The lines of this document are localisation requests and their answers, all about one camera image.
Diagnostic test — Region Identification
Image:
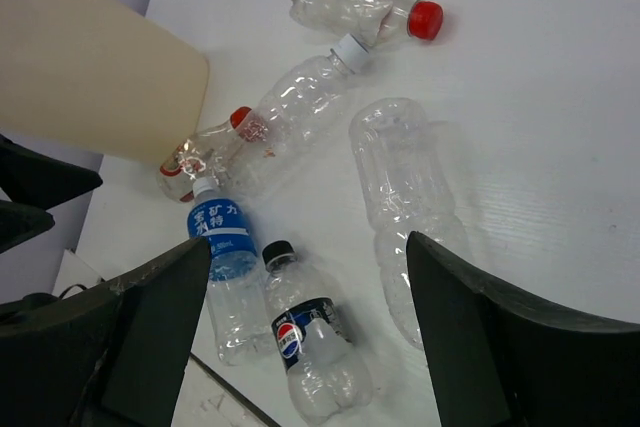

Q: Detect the blue label water bottle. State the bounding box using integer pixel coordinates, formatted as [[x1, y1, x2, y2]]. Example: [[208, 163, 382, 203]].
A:
[[186, 178, 274, 366]]

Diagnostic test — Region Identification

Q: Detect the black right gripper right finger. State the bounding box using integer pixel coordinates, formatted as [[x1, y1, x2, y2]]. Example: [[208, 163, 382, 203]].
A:
[[406, 232, 639, 426]]

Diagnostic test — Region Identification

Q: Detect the small clear bottle red label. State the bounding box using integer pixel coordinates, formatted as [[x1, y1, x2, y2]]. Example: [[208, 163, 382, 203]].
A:
[[156, 106, 252, 203]]

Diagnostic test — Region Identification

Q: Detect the beige plastic bin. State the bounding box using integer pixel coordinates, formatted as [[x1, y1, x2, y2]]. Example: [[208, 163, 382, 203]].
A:
[[1, 0, 209, 164]]

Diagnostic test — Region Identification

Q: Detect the clear bottle white cap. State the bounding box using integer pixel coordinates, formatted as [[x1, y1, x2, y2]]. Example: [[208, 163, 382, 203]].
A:
[[221, 34, 369, 199]]

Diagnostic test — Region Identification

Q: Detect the Pepsi bottle black cap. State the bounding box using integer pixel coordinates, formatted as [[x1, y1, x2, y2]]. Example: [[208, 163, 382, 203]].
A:
[[262, 240, 373, 426]]

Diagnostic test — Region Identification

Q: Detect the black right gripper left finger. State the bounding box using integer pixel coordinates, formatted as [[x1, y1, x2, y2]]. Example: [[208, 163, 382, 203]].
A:
[[1, 238, 210, 426]]

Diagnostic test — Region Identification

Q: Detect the large clear capless bottle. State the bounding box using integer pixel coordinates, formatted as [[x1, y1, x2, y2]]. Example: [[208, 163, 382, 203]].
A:
[[349, 98, 470, 350]]

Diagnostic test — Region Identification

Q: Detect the crushed clear bottle red cap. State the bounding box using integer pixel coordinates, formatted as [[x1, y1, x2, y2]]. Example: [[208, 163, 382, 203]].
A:
[[289, 0, 444, 47]]

